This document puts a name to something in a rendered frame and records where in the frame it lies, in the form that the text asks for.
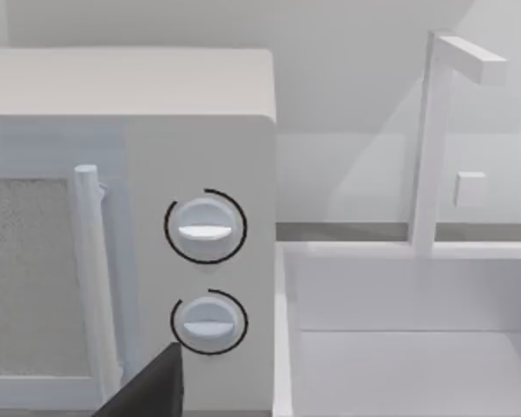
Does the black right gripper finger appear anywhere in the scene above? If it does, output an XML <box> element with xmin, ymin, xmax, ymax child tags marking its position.
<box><xmin>88</xmin><ymin>341</ymin><xmax>184</xmax><ymax>417</ymax></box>

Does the small white microwave knob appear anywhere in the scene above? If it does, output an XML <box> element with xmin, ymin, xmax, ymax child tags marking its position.
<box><xmin>177</xmin><ymin>296</ymin><xmax>241</xmax><ymax>347</ymax></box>

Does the large white microwave knob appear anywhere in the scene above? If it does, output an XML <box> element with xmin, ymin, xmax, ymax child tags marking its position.
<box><xmin>172</xmin><ymin>197</ymin><xmax>239</xmax><ymax>257</ymax></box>

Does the microwave door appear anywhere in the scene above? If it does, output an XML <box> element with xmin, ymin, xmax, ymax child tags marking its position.
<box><xmin>0</xmin><ymin>125</ymin><xmax>134</xmax><ymax>414</ymax></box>

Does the white sink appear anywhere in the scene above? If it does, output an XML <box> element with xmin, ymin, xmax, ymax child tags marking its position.
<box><xmin>272</xmin><ymin>239</ymin><xmax>521</xmax><ymax>417</ymax></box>

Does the pale microwave oven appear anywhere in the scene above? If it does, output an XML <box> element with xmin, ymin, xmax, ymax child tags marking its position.
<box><xmin>0</xmin><ymin>47</ymin><xmax>279</xmax><ymax>417</ymax></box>

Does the tall white tap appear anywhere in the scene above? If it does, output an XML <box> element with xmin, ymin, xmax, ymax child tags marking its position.
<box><xmin>406</xmin><ymin>29</ymin><xmax>509</xmax><ymax>257</ymax></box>

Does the white microwave door handle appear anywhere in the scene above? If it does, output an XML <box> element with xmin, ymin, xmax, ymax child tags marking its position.
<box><xmin>72</xmin><ymin>163</ymin><xmax>123</xmax><ymax>409</ymax></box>

